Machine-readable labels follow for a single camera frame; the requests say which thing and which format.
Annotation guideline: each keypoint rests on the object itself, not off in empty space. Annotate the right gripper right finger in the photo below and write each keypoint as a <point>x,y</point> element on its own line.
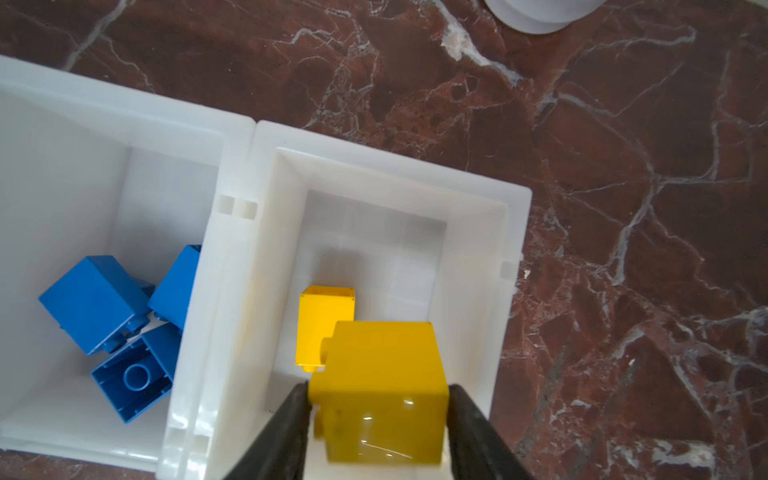
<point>476,449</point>

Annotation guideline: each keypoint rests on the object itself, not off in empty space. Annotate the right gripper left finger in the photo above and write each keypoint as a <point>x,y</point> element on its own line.
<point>279,450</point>

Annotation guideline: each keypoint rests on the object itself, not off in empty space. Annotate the yellow lego tall brick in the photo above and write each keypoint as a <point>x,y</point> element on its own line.
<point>320,309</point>

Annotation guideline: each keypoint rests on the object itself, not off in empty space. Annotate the blue lego brick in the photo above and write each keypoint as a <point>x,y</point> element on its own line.
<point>98,304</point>

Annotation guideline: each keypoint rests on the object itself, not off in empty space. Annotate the dark blue lego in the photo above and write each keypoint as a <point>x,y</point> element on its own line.
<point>141,373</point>

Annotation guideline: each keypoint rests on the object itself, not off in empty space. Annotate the right white bin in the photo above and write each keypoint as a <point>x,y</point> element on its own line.
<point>416,242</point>

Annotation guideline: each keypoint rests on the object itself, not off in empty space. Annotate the white bin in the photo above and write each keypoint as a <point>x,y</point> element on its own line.
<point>102,187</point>
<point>416,242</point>

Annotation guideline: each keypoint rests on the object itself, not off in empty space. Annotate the middle white bin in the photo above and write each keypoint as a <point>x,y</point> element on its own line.
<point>102,187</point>

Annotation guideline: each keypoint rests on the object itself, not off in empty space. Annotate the potted plant white pot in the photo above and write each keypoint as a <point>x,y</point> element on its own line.
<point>539,17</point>

